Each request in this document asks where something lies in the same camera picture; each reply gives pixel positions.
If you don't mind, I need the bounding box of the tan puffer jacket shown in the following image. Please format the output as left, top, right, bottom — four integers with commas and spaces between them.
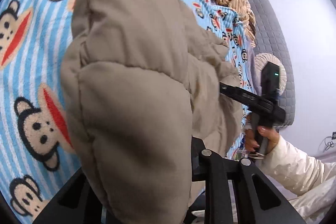
60, 0, 243, 223

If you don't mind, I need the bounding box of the white jacket sleeve forearm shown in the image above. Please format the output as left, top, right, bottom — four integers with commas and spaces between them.
260, 137, 335, 196

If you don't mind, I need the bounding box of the person's right hand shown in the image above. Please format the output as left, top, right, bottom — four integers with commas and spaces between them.
243, 113, 281, 160

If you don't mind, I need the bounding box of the cream round ruffled cushion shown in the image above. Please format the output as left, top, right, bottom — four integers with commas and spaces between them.
255, 53, 287, 97

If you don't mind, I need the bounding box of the blue striped monkey blanket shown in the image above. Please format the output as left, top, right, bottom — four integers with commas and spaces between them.
1, 0, 253, 223

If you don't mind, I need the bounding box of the grey quilted headboard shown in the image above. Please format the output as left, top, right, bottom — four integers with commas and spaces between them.
248, 0, 295, 128

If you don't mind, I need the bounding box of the black camera box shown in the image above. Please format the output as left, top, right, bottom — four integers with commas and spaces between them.
261, 62, 280, 103

